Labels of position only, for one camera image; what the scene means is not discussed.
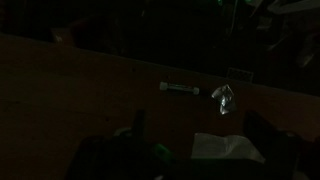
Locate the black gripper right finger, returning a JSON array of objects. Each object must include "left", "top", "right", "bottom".
[{"left": 242, "top": 109, "right": 303, "bottom": 180}]

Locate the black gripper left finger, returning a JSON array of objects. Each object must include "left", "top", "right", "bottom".
[{"left": 132, "top": 109, "right": 147, "bottom": 141}]

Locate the white towel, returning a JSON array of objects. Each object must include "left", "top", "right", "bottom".
[{"left": 190, "top": 132, "right": 266, "bottom": 165}]

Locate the crumpled clear plastic wrapper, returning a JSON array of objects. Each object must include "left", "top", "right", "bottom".
[{"left": 210, "top": 83, "right": 238, "bottom": 116}]

